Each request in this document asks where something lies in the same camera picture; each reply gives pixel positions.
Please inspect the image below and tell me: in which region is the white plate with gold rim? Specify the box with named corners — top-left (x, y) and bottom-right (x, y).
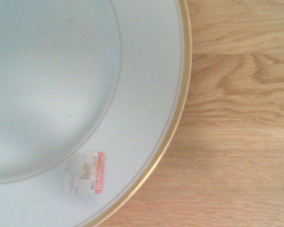
top-left (0, 0), bottom-right (193, 227)

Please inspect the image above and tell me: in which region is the pink and white price sticker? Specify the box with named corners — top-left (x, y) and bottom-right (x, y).
top-left (63, 151), bottom-right (106, 195)

